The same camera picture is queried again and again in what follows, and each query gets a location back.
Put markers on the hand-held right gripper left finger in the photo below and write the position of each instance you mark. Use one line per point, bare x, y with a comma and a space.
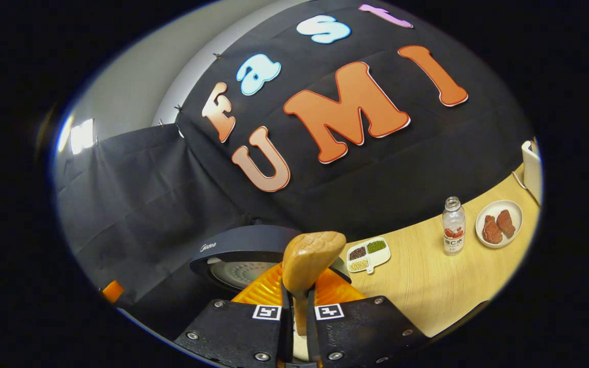
286, 332

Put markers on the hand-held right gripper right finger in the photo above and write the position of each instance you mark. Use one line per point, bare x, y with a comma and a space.
312, 337

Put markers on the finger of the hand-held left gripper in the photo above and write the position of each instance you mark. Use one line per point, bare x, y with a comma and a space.
112, 291

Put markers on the wooden spoon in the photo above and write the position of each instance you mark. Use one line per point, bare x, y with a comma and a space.
307, 260

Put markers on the dark grey rice cooker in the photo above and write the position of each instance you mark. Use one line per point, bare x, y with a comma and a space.
243, 240

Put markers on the white divided bean dish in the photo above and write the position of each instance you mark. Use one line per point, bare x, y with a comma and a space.
368, 254

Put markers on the clear plastic drink bottle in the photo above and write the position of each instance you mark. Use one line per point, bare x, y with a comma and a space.
453, 230

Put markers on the row of black cloth clips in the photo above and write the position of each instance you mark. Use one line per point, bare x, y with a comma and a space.
178, 108

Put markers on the brown meat piece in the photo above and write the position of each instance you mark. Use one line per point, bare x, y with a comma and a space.
492, 230
506, 223

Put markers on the white round plate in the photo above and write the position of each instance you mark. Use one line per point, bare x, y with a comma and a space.
509, 243

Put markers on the white toaster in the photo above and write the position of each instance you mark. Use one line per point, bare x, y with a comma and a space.
532, 174

